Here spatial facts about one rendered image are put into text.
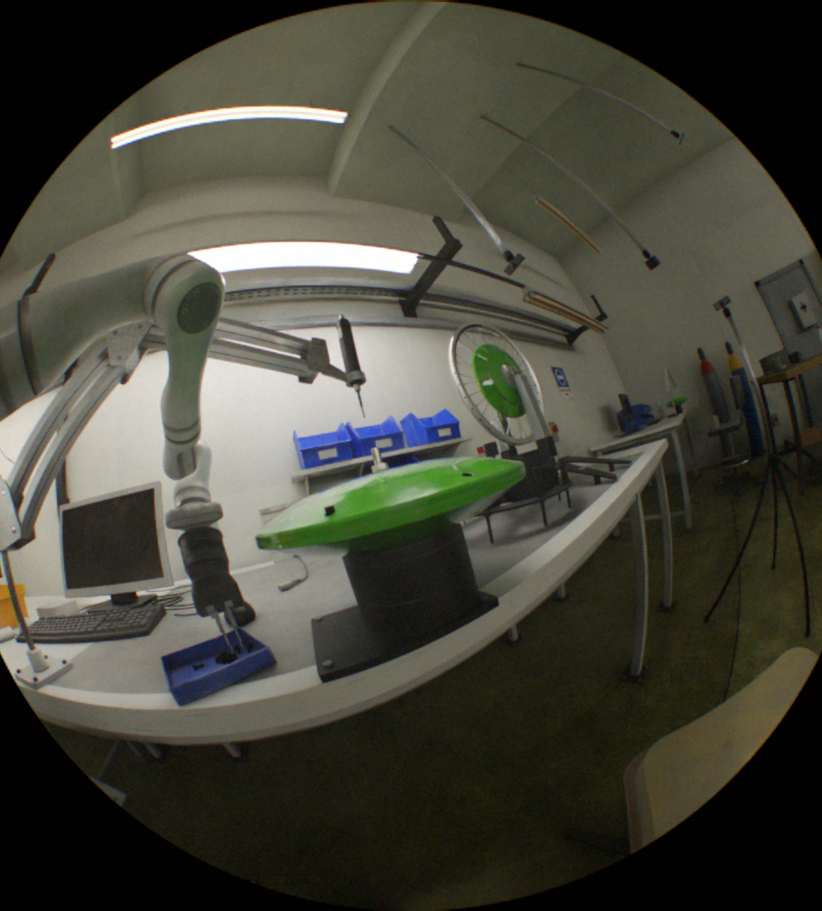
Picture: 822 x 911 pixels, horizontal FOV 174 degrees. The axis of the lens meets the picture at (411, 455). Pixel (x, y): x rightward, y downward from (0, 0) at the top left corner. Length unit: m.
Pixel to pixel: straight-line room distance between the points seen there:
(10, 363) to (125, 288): 0.15
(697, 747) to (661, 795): 0.08
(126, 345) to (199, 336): 0.21
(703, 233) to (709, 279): 0.78
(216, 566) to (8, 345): 0.37
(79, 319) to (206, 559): 0.33
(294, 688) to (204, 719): 0.11
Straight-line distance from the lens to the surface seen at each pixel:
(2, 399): 0.31
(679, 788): 0.49
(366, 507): 0.17
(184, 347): 0.35
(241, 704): 0.30
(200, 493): 0.48
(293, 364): 0.56
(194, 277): 0.32
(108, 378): 0.51
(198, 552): 0.42
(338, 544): 0.18
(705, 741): 0.53
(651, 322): 4.89
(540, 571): 0.38
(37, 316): 0.30
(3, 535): 0.54
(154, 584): 0.86
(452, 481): 0.18
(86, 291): 0.33
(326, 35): 3.21
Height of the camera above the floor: 1.07
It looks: 6 degrees up
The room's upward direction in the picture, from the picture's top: 16 degrees counter-clockwise
